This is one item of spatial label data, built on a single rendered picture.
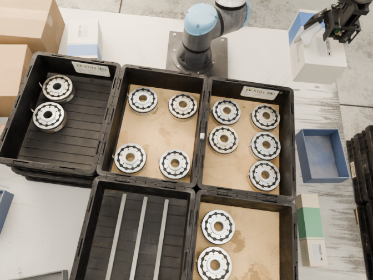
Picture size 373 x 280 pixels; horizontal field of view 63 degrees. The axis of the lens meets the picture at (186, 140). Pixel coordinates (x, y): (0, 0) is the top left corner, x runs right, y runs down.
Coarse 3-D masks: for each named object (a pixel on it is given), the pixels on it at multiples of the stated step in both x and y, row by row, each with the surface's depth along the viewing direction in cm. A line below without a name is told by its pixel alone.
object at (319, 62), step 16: (304, 16) 90; (288, 32) 99; (320, 32) 88; (304, 48) 86; (320, 48) 86; (336, 48) 86; (304, 64) 84; (320, 64) 84; (336, 64) 84; (304, 80) 91; (320, 80) 90
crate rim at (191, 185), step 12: (120, 72) 102; (156, 72) 104; (168, 72) 103; (180, 72) 104; (120, 84) 100; (204, 84) 103; (204, 96) 101; (204, 108) 99; (108, 120) 95; (108, 132) 93; (144, 180) 88; (156, 180) 89; (168, 180) 89; (192, 180) 90
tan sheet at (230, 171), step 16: (224, 112) 110; (208, 128) 107; (240, 128) 108; (240, 144) 106; (208, 160) 103; (224, 160) 103; (240, 160) 104; (256, 160) 104; (208, 176) 101; (224, 176) 101; (240, 176) 102; (272, 192) 100
